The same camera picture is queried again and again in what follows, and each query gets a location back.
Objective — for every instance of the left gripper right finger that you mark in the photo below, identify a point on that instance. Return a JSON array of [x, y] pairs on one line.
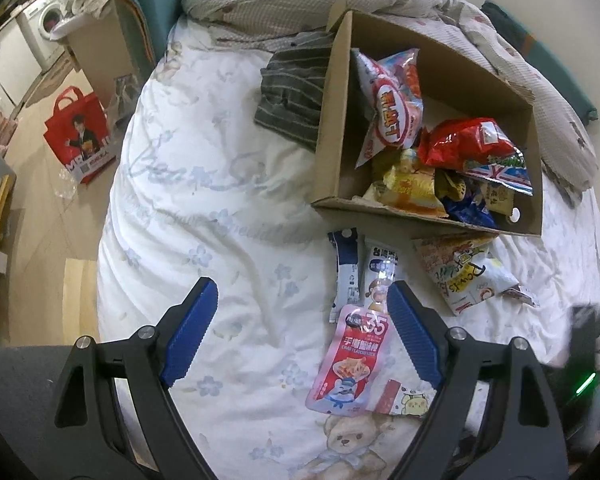
[[493, 416]]

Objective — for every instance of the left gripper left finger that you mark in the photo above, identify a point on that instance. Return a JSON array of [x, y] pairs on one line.
[[86, 431]]

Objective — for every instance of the yellow puppy snack packet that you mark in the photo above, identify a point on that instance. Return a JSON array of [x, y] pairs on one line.
[[398, 400]]

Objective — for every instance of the brown white snack bar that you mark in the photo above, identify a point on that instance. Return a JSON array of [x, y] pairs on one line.
[[522, 294]]

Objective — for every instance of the white chips bag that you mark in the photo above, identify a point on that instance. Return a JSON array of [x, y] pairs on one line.
[[464, 269]]

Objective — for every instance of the pink seafood stick pouch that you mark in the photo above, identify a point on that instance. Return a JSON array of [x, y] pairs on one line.
[[353, 359]]

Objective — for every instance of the white cartoon snack packet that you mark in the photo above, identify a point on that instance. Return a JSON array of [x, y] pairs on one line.
[[381, 269]]

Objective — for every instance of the blue white milk packet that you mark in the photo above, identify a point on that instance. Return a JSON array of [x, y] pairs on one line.
[[345, 244]]

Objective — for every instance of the blue union jack bag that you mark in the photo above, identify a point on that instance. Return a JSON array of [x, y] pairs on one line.
[[509, 171]]

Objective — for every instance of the red cartoon snack bag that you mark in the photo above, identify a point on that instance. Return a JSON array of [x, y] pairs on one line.
[[455, 142]]

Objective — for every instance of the white floral bed sheet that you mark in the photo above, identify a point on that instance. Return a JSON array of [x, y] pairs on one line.
[[201, 190]]

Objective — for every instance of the blue snack bag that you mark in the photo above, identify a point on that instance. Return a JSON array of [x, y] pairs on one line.
[[463, 202]]

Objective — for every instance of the tan peanut snack packet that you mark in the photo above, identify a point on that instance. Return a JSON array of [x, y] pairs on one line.
[[498, 198]]

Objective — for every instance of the yellow orange snack bag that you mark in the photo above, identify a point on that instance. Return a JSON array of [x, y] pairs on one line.
[[402, 181]]

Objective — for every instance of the red shopping bag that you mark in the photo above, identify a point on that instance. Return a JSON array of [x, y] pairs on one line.
[[77, 133]]

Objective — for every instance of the brown cardboard box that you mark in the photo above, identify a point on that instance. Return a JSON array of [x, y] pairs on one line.
[[452, 87]]

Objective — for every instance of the teal pillow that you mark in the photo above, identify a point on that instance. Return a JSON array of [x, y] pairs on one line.
[[541, 58]]

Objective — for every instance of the red white snack bag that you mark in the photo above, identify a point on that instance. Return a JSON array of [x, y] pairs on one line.
[[391, 90]]

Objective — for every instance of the striped grey garment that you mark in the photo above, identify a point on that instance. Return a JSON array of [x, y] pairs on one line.
[[292, 86]]

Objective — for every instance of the white washing machine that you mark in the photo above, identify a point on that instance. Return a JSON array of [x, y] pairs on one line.
[[36, 20]]

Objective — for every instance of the teal headboard cushion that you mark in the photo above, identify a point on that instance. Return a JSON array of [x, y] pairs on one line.
[[140, 5]]

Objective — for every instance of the beige checkered quilt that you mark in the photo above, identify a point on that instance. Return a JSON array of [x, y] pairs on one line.
[[565, 147]]

